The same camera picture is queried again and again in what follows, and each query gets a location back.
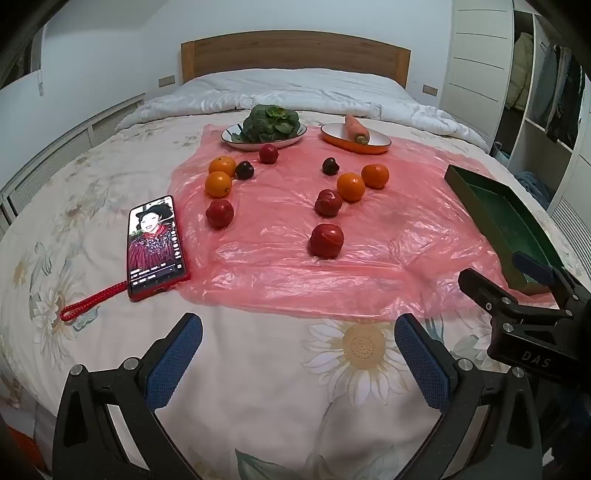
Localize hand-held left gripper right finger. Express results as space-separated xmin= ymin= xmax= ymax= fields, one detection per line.
xmin=394 ymin=313 xmax=555 ymax=480

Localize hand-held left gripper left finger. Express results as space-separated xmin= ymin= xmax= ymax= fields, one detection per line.
xmin=52 ymin=312 xmax=204 ymax=480

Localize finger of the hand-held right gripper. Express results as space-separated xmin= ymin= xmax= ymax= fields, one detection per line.
xmin=458 ymin=268 xmax=573 ymax=326
xmin=512 ymin=251 xmax=591 ymax=308

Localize green rectangular tray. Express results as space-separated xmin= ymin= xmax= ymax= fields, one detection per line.
xmin=444 ymin=164 xmax=566 ymax=296

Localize orange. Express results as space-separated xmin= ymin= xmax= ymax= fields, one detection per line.
xmin=204 ymin=171 xmax=233 ymax=198
xmin=209 ymin=156 xmax=238 ymax=177
xmin=361 ymin=164 xmax=390 ymax=189
xmin=336 ymin=172 xmax=366 ymax=203

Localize white slatted panel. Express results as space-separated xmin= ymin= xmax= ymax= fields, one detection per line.
xmin=547 ymin=196 xmax=591 ymax=245

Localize blue cloth heap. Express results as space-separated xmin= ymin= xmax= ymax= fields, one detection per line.
xmin=515 ymin=171 xmax=552 ymax=210

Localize smartphone in red case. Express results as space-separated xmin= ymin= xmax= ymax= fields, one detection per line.
xmin=126 ymin=195 xmax=190 ymax=303

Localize white open shelf unit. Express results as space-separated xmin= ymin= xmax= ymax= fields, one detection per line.
xmin=489 ymin=0 xmax=591 ymax=217

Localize pink plastic sheet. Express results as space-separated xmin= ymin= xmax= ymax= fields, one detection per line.
xmin=167 ymin=122 xmax=561 ymax=321

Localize dark hanging clothes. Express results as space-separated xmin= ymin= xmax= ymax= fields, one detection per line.
xmin=545 ymin=41 xmax=587 ymax=148

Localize beige hanging jacket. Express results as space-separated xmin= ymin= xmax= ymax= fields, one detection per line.
xmin=510 ymin=32 xmax=536 ymax=112

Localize orange oval dish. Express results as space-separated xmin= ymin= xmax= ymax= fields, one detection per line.
xmin=320 ymin=123 xmax=392 ymax=154

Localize carrot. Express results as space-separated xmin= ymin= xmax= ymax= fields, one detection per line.
xmin=344 ymin=114 xmax=370 ymax=145

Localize white wardrobe door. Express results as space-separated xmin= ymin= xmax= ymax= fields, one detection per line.
xmin=438 ymin=0 xmax=515 ymax=121

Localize white round plate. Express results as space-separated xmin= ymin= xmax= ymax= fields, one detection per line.
xmin=221 ymin=122 xmax=308 ymax=151

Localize leafy green vegetable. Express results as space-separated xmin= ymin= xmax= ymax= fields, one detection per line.
xmin=239 ymin=104 xmax=302 ymax=143

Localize white duvet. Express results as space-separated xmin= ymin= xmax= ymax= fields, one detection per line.
xmin=115 ymin=68 xmax=490 ymax=151

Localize wooden headboard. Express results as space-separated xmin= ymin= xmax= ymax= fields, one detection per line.
xmin=180 ymin=38 xmax=411 ymax=89

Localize red braided phone lanyard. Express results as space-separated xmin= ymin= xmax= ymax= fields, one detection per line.
xmin=60 ymin=282 xmax=129 ymax=324

